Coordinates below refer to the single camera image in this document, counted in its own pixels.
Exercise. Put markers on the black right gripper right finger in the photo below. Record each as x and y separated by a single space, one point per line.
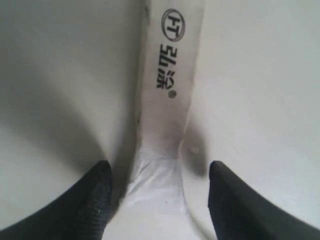
238 212

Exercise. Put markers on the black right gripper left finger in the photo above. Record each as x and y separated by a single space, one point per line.
81 213

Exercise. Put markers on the white wooden paint brush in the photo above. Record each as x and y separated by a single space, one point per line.
154 205

